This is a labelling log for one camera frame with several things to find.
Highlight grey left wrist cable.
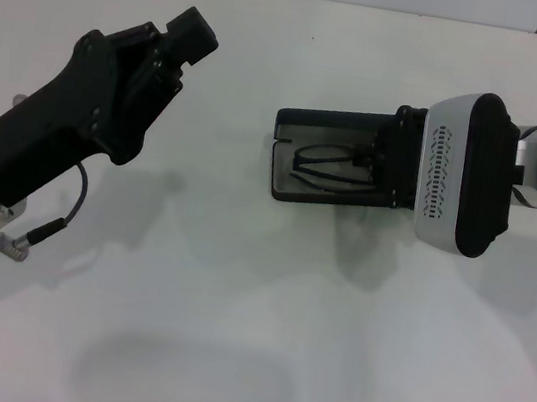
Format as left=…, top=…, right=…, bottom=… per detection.
left=0, top=149, right=94, bottom=272

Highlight black glasses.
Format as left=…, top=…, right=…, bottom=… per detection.
left=288, top=138, right=377, bottom=197

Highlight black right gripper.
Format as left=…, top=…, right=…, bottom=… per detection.
left=347, top=97, right=435, bottom=214

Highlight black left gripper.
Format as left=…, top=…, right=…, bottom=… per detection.
left=0, top=0, right=225, bottom=237

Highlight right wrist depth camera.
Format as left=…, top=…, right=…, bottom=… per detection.
left=405, top=83, right=529, bottom=263

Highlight black glasses case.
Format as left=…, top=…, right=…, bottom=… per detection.
left=263, top=95, right=414, bottom=220

